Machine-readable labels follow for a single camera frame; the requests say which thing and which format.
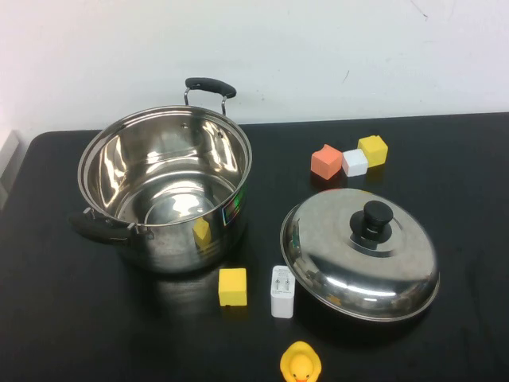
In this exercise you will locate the steel lid with black knob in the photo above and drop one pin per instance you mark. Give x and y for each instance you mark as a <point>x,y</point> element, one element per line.
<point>338,270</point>

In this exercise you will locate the yellow rubber duck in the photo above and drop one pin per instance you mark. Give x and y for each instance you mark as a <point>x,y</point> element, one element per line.
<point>300,364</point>

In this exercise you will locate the orange foam cube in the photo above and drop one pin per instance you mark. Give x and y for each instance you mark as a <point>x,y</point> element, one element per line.
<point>325,161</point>

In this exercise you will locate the yellow foam cube with notch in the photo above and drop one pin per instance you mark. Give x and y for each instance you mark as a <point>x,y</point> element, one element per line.
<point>375,151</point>

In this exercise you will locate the white foam cube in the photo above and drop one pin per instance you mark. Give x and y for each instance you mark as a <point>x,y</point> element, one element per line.
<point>355,164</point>

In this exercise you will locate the stainless steel cooking pot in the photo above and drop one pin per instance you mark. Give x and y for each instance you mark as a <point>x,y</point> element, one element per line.
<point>159,167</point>

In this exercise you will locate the white USB wall charger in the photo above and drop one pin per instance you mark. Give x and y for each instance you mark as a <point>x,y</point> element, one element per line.
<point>282,302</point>

